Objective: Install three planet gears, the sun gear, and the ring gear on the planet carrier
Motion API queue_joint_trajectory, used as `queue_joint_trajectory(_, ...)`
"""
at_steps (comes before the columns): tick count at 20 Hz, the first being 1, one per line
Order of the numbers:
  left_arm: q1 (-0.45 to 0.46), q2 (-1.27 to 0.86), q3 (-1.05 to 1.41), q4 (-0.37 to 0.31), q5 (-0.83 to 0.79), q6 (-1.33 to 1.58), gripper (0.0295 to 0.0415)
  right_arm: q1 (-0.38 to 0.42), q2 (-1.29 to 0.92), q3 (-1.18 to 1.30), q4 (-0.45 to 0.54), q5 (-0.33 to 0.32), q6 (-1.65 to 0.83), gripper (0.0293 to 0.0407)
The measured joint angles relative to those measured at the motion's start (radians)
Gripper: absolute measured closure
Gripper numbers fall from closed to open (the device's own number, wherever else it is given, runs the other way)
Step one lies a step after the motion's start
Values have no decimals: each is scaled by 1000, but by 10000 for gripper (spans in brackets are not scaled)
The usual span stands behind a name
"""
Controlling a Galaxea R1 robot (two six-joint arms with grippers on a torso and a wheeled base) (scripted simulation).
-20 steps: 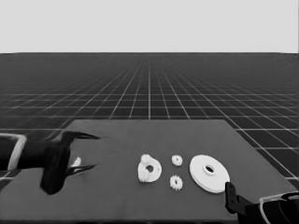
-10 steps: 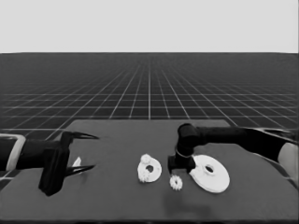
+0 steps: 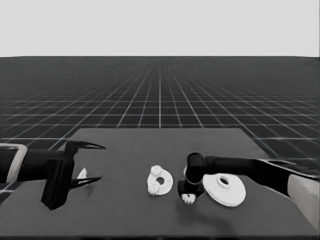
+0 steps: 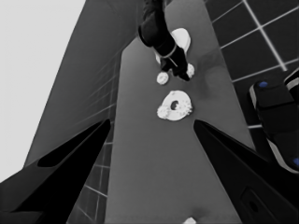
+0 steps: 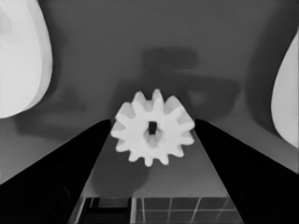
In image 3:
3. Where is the large thick white disc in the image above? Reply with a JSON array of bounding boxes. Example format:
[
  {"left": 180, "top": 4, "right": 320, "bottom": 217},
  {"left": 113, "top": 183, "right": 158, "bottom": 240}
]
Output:
[{"left": 202, "top": 173, "right": 247, "bottom": 208}]

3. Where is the white round carrier with pins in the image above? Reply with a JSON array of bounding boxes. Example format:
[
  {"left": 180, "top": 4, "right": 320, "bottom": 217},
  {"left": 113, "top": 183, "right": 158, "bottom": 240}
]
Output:
[{"left": 146, "top": 165, "right": 174, "bottom": 197}]

